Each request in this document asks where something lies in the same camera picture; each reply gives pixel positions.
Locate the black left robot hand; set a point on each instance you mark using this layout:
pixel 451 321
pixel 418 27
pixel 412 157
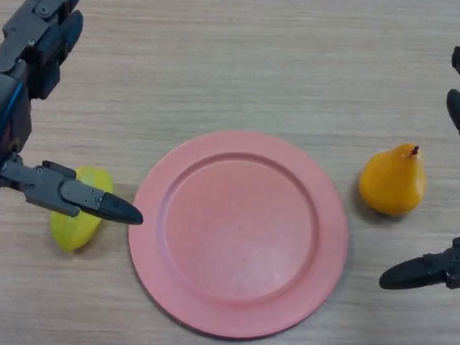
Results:
pixel 5 109

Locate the yellow orange pear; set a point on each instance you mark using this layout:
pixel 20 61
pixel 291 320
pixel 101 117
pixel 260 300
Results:
pixel 391 184

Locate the pink round plate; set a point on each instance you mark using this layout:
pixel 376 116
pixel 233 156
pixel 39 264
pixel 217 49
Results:
pixel 237 236

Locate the yellow starfruit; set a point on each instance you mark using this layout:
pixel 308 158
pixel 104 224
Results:
pixel 72 232

